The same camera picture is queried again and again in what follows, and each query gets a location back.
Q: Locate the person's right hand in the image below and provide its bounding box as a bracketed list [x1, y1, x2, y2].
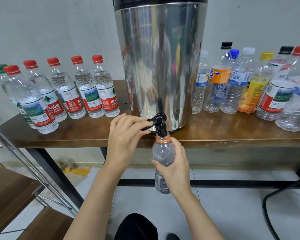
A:
[151, 137, 193, 199]

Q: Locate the yellow debris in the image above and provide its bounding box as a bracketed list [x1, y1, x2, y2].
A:
[62, 165, 92, 177]

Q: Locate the person's left forearm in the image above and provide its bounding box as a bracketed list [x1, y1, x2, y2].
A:
[62, 165, 126, 240]

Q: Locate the green label plastic water bottle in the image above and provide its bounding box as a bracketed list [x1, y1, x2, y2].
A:
[0, 64, 38, 129]

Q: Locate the stainless steel water dispenser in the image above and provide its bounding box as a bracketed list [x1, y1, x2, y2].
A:
[112, 0, 209, 137]

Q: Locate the orange cap clear plastic bottle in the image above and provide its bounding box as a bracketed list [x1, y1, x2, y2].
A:
[151, 133, 176, 194]

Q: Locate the wooden stool with black frame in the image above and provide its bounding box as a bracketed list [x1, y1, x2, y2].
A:
[261, 160, 300, 240]

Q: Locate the person's black trouser leg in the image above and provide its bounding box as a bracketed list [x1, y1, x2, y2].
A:
[114, 213, 158, 240]

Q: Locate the person's left hand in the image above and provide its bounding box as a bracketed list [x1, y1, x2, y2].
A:
[105, 114, 153, 174]

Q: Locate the wooden metal shelf rack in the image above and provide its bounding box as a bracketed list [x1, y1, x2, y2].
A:
[0, 120, 81, 240]

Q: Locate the green red label plastic bottle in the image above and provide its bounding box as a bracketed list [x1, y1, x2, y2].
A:
[71, 55, 105, 118]

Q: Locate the cluster of plastic bottles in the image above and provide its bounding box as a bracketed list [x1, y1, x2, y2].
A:
[192, 41, 300, 132]

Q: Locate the black metal table frame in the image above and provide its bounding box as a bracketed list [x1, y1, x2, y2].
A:
[27, 147, 300, 208]

